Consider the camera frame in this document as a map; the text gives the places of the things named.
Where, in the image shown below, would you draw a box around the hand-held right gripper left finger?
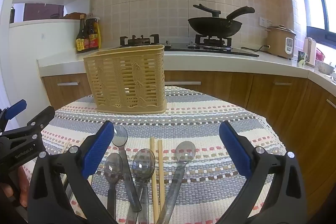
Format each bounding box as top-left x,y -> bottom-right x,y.
28,121 -> 117,224

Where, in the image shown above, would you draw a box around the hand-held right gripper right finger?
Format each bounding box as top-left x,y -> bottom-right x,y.
215,121 -> 307,224

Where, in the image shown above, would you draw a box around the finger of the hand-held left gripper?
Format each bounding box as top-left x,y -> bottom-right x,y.
0,106 -> 55,147
0,99 -> 27,132

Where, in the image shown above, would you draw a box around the clear grey plastic spoon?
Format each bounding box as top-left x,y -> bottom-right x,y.
112,125 -> 142,212
104,153 -> 124,218
125,148 -> 156,224

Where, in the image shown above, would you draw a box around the pale bamboo chopstick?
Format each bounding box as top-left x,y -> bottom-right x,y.
150,137 -> 160,224
157,139 -> 166,206
61,140 -> 71,156

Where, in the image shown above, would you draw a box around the metal spoon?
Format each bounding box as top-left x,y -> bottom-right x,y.
156,140 -> 197,224

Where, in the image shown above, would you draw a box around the beige plastic utensil basket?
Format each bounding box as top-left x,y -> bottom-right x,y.
83,44 -> 167,114

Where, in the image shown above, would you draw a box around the person's left hand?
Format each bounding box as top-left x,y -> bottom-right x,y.
0,168 -> 29,208

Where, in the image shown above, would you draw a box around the striped woven tablecloth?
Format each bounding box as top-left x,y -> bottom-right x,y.
21,85 -> 286,224

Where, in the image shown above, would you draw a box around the dark soy sauce bottle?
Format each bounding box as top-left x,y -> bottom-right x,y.
76,14 -> 90,54

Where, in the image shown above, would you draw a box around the black pan support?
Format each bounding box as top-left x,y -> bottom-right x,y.
120,34 -> 160,47
194,34 -> 233,47

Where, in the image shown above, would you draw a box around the white mug with green print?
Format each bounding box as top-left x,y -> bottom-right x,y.
297,51 -> 308,66

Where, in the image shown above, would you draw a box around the beige rice cooker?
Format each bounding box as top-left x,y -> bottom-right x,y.
265,25 -> 297,60

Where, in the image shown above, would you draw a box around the black gas hob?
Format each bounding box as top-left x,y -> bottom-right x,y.
105,34 -> 260,58

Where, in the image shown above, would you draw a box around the metal bowl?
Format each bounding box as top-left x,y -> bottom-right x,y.
316,59 -> 334,75

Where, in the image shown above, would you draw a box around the small boxes on counter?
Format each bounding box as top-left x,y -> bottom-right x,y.
303,37 -> 317,67

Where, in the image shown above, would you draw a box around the black wok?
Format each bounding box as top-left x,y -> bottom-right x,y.
188,6 -> 256,38

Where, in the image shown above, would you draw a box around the black spatula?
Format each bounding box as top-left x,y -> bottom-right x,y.
193,4 -> 221,18

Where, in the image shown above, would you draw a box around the black power cable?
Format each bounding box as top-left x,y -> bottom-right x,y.
241,45 -> 271,52

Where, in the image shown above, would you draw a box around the white wall socket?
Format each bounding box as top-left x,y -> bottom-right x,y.
259,17 -> 273,28

